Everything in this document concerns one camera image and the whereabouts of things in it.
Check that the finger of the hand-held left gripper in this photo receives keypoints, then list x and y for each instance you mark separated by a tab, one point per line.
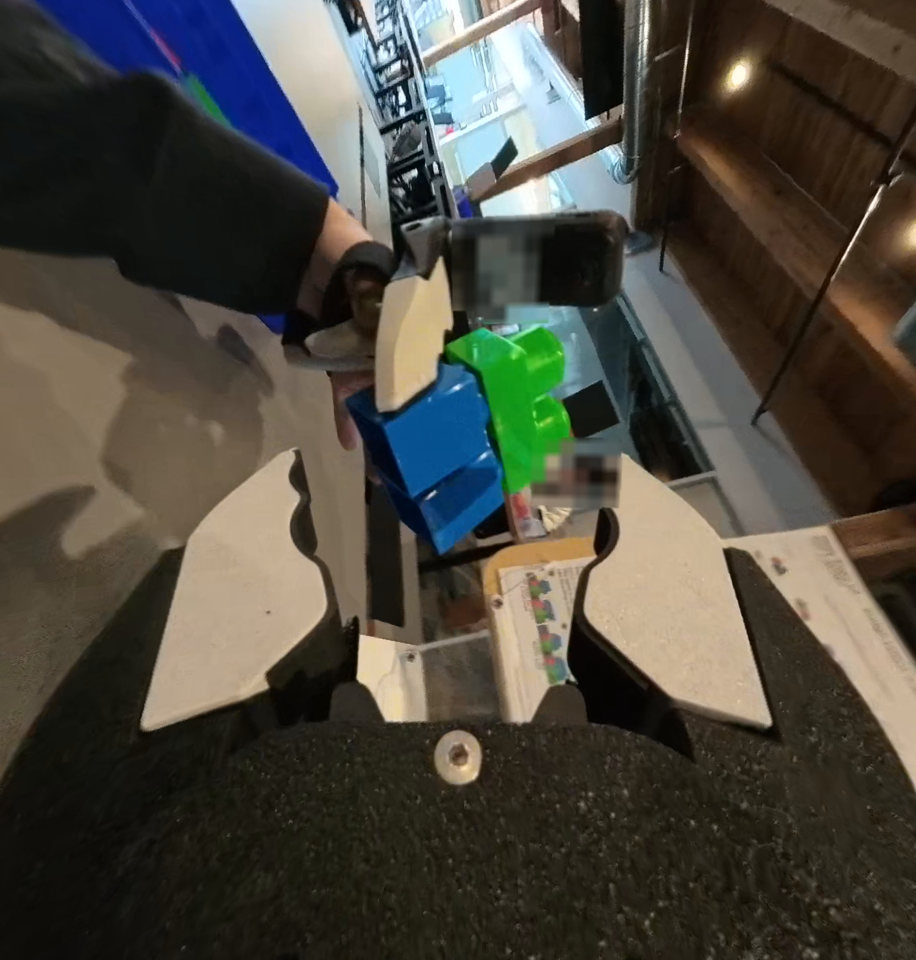
409	345

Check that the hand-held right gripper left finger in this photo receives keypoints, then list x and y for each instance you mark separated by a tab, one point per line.
240	600

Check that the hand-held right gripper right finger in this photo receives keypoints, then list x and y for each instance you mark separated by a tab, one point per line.
668	615

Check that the blue mega block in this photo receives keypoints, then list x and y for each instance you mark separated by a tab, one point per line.
428	435
458	510

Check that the green mega block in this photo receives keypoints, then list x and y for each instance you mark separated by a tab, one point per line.
510	375

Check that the person's left forearm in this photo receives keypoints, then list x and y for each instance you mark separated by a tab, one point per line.
128	172

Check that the person's left hand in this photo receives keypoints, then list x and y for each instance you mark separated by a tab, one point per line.
334	232

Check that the clear acrylic sign stand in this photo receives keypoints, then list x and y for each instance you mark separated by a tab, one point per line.
383	675

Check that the instruction sign board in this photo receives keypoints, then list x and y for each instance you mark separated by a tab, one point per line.
840	600

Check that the silver ventilation duct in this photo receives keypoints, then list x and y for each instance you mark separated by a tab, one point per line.
638	75

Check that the black wall screen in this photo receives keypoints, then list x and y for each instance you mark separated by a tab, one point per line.
600	52

